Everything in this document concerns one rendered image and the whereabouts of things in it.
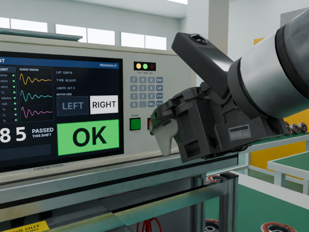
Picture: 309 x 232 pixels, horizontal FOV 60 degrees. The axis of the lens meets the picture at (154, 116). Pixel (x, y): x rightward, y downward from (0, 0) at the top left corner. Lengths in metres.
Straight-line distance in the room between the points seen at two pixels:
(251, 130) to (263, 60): 0.07
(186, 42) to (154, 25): 7.90
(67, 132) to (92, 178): 0.08
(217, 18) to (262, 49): 4.30
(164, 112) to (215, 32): 4.15
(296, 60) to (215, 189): 0.43
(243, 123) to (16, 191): 0.31
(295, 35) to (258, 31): 6.47
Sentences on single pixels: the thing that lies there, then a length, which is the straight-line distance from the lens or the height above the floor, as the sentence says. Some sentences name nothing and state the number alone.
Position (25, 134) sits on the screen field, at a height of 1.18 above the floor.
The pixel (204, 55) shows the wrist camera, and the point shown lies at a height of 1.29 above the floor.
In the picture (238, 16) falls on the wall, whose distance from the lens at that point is 7.13.
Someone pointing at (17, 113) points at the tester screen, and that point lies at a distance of 0.43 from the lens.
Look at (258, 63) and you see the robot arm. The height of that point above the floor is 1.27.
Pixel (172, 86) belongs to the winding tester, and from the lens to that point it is 0.53.
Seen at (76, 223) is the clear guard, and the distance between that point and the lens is 0.41.
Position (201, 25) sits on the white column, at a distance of 4.49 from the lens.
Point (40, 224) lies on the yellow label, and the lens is 0.42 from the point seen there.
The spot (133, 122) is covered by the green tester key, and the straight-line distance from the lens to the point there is 0.48.
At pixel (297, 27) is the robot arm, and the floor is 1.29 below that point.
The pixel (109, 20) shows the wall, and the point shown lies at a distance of 7.54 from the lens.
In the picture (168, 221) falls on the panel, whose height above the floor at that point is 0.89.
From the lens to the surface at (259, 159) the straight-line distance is 4.40.
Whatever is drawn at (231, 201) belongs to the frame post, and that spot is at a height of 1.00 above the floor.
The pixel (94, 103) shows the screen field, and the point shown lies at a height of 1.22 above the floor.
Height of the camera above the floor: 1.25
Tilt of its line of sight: 6 degrees down
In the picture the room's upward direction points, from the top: straight up
